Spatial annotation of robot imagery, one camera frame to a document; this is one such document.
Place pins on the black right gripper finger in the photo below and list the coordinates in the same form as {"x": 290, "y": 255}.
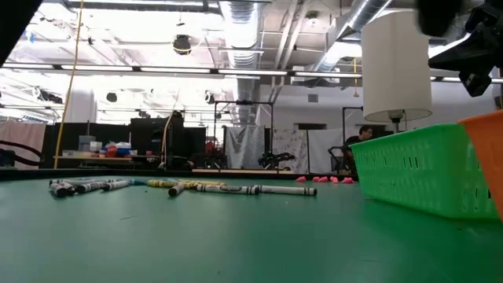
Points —
{"x": 475, "y": 84}

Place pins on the yellow crayon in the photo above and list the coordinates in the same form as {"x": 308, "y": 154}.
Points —
{"x": 208, "y": 182}
{"x": 167, "y": 183}

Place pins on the blue crayon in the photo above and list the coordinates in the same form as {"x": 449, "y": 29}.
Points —
{"x": 138, "y": 181}

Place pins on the black background robot arm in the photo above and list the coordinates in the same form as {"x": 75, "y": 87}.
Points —
{"x": 275, "y": 159}

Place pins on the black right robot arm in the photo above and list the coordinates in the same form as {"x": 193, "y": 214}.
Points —
{"x": 436, "y": 15}

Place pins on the orange plastic basket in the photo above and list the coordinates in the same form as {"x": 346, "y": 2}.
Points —
{"x": 487, "y": 157}

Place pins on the white cylinder lamp shade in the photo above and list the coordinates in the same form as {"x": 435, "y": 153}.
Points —
{"x": 395, "y": 59}

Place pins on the green plastic basket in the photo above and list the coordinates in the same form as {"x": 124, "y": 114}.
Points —
{"x": 424, "y": 173}

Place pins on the person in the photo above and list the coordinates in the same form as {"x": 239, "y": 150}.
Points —
{"x": 363, "y": 133}

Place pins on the white patterned sheet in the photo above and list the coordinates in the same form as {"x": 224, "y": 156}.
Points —
{"x": 291, "y": 143}

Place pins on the grey tarp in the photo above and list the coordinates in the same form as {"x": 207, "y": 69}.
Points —
{"x": 241, "y": 145}

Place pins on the round black ceiling fixture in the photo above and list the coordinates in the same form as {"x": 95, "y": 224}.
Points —
{"x": 182, "y": 44}

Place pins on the long ceiling light strip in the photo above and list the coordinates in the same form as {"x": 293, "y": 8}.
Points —
{"x": 177, "y": 70}

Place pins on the wooden background table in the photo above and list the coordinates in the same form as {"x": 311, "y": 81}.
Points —
{"x": 94, "y": 159}

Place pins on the pink cloth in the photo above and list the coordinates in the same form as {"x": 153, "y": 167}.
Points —
{"x": 21, "y": 135}

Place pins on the silver ventilation duct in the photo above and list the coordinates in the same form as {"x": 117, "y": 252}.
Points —
{"x": 353, "y": 23}
{"x": 241, "y": 39}

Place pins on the black stand frame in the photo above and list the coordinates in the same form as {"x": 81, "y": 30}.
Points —
{"x": 243, "y": 103}

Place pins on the black partition wall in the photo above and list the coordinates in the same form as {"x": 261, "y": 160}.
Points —
{"x": 78, "y": 133}

